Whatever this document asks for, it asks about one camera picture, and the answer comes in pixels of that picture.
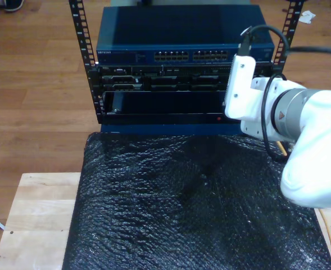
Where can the black rack server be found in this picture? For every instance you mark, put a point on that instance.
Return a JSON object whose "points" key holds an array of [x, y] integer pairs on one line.
{"points": [[168, 81]]}

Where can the crumpled white paper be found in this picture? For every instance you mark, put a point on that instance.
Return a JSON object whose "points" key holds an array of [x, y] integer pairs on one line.
{"points": [[307, 17]]}

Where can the black bubble wrap mat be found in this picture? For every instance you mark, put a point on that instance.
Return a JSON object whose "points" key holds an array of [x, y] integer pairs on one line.
{"points": [[154, 225]]}

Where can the person's foot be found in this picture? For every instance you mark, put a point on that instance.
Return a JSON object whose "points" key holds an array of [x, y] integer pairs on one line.
{"points": [[13, 5]]}

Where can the blue network switch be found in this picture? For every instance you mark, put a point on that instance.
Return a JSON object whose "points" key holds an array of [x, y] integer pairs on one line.
{"points": [[154, 28]]}

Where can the black server rack frame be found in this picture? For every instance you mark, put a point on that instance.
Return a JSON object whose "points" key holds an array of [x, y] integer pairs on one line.
{"points": [[78, 28]]}

